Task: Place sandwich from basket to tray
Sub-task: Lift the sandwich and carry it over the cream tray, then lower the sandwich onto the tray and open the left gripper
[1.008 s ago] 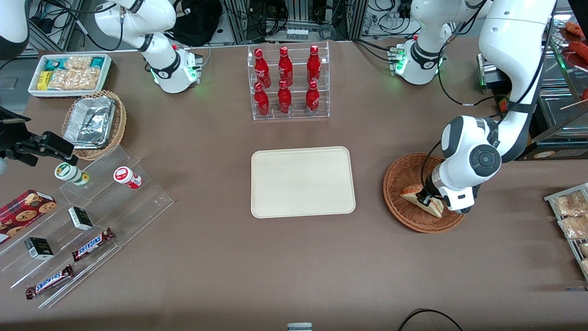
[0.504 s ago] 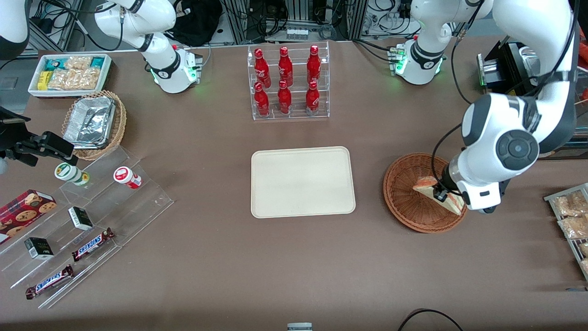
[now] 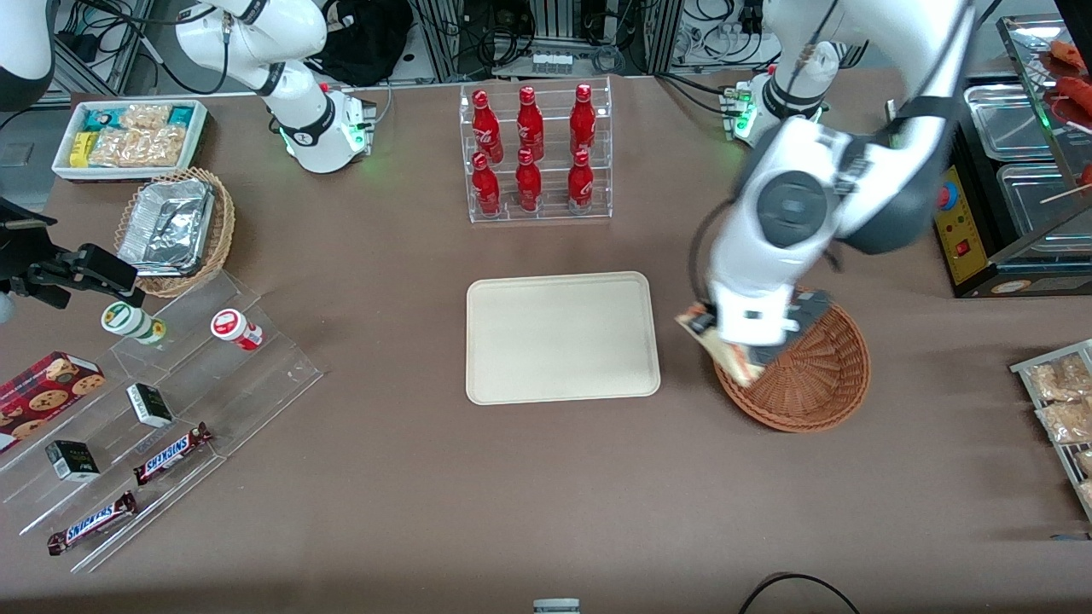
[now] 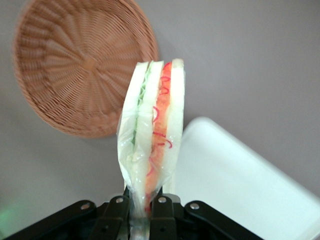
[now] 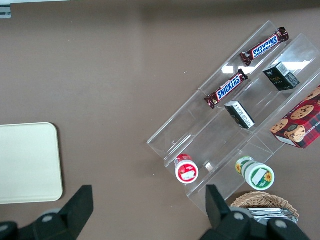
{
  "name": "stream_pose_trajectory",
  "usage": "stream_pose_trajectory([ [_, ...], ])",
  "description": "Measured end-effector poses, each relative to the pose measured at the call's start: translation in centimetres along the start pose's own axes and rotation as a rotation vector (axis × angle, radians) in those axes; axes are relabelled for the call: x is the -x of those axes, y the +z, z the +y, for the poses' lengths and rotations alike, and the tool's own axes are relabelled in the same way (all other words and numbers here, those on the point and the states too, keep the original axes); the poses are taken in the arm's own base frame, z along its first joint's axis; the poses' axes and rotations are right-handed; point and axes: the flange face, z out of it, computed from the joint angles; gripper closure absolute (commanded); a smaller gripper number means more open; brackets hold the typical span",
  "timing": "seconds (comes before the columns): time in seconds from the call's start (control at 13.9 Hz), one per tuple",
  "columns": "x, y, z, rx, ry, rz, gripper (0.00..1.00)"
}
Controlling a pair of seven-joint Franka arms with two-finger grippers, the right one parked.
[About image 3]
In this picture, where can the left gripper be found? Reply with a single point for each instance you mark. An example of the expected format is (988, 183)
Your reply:
(811, 309)

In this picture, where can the triangular sandwich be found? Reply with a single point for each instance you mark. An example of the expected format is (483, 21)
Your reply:
(740, 365)

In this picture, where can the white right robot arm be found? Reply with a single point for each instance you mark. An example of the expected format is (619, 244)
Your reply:
(307, 128)

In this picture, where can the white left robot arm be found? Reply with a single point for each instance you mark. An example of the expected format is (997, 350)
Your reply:
(751, 247)

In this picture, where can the round brown wicker basket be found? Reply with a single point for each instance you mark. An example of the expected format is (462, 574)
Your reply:
(823, 384)

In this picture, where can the oval tan wicker basket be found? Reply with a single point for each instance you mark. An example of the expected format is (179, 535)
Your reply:
(223, 230)

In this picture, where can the beige plastic tray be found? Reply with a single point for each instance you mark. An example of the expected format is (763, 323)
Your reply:
(563, 337)

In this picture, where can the green lid white cup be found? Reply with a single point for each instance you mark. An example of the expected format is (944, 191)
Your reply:
(128, 321)

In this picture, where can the stack of foil trays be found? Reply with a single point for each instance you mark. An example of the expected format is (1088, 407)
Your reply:
(166, 226)

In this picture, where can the red plaid cookie box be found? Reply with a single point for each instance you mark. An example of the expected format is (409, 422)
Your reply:
(43, 392)

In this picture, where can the white snack bin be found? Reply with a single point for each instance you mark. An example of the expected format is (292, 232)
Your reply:
(61, 166)

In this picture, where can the clear cracker bag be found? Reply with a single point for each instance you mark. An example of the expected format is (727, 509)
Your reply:
(115, 147)
(145, 116)
(164, 145)

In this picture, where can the yellow snack pack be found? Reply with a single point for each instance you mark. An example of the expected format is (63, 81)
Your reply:
(81, 150)

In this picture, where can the red lid white cup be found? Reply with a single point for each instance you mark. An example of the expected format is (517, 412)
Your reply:
(235, 328)

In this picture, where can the small black box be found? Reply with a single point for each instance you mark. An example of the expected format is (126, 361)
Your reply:
(149, 405)
(72, 461)

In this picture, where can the teal snack pack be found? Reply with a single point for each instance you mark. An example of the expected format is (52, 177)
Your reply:
(182, 115)
(99, 119)

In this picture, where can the clear acrylic stepped stand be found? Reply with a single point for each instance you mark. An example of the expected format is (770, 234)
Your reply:
(222, 392)

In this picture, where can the snickers chocolate bar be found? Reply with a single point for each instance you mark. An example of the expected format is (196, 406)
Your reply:
(171, 454)
(92, 523)

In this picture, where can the red cola bottle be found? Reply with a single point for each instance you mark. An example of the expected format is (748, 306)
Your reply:
(485, 189)
(485, 128)
(530, 126)
(583, 124)
(580, 184)
(528, 186)

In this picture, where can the black food warmer appliance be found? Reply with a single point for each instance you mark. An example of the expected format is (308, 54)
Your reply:
(964, 230)

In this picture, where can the clear acrylic bottle rack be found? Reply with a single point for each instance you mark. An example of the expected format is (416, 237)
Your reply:
(537, 217)

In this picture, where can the steel food pan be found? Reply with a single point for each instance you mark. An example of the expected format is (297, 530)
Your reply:
(1007, 124)
(1036, 205)

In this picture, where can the clear fried snack bag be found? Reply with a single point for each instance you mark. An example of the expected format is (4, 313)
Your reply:
(1062, 379)
(1066, 422)

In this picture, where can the white power strip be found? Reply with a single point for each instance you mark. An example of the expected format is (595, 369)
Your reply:
(551, 62)

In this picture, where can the black bag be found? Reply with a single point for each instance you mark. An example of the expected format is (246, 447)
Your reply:
(367, 38)

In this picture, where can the red sausage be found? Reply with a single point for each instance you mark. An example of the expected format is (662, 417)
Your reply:
(1073, 55)
(1077, 89)

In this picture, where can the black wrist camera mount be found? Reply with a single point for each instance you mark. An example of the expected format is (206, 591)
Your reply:
(21, 234)

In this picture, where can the grey metal bracket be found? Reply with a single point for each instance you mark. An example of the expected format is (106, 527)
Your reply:
(556, 606)

